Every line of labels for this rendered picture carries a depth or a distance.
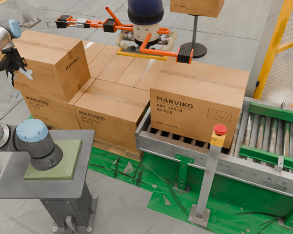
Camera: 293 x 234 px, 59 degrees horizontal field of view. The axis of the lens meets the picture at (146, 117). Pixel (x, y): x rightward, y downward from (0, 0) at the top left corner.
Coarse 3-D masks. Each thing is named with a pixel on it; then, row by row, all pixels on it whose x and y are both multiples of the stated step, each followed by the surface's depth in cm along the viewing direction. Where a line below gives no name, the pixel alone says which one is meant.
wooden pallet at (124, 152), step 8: (48, 128) 275; (56, 128) 279; (96, 144) 261; (104, 144) 261; (112, 144) 245; (112, 152) 255; (120, 152) 253; (128, 152) 244; (136, 152) 238; (136, 160) 248
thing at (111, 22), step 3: (105, 21) 175; (108, 21) 177; (111, 21) 177; (114, 21) 177; (102, 24) 174; (105, 24) 175; (108, 24) 174; (111, 24) 174; (114, 24) 172; (105, 27) 175; (108, 27) 173; (111, 27) 172; (114, 27) 173; (105, 30) 175; (108, 30) 175; (111, 30) 174; (114, 30) 174
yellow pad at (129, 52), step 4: (120, 48) 177; (128, 48) 175; (132, 48) 172; (152, 48) 169; (120, 52) 173; (124, 52) 173; (128, 52) 173; (132, 52) 172; (136, 52) 171; (140, 52) 171; (132, 56) 172; (136, 56) 171; (140, 56) 170; (144, 56) 170; (148, 56) 169; (152, 56) 168; (156, 56) 168; (160, 56) 168; (164, 56) 168; (164, 60) 168
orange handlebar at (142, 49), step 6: (72, 24) 182; (90, 24) 178; (96, 24) 176; (126, 24) 175; (132, 30) 172; (162, 30) 170; (168, 30) 167; (150, 36) 164; (144, 42) 157; (144, 48) 153; (156, 54) 151; (162, 54) 150; (168, 54) 149; (174, 54) 148
